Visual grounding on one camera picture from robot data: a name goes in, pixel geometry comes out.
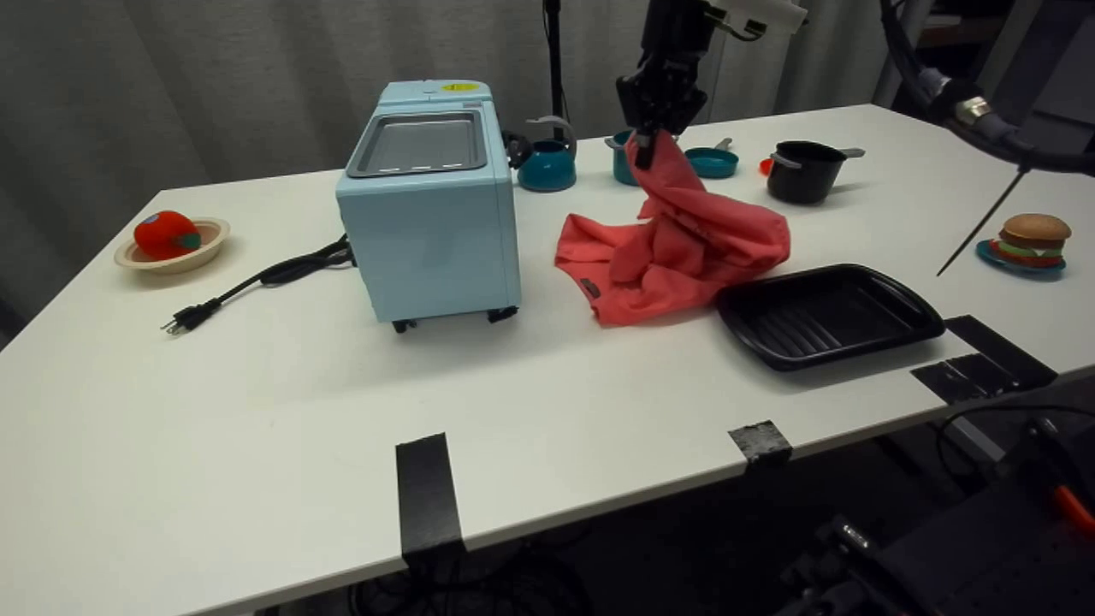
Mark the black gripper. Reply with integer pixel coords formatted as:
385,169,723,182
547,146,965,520
619,0,710,169

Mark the red sweatshirt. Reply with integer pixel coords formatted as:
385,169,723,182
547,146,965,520
550,130,795,331

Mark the teal toy kettle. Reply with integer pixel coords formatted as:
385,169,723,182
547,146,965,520
502,114,580,195

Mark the black pot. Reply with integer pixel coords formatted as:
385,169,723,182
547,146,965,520
755,136,870,209

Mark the black ridged grill tray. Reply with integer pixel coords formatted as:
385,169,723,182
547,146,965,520
710,260,949,371

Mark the light blue toaster oven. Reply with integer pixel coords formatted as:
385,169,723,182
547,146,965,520
332,75,522,335

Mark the toy burger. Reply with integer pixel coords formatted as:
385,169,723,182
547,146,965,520
990,213,1074,273

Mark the long black tape strip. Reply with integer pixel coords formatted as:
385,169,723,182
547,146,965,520
945,314,1059,393
394,430,467,564

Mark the beige shallow bowl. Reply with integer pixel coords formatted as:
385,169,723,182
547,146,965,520
114,215,232,277

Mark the red toy tomato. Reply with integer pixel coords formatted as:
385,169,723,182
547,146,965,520
130,209,205,263

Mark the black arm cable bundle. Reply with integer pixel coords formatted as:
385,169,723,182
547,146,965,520
877,0,1095,179

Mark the black toaster power cord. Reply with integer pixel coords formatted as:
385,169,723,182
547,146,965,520
159,231,360,338

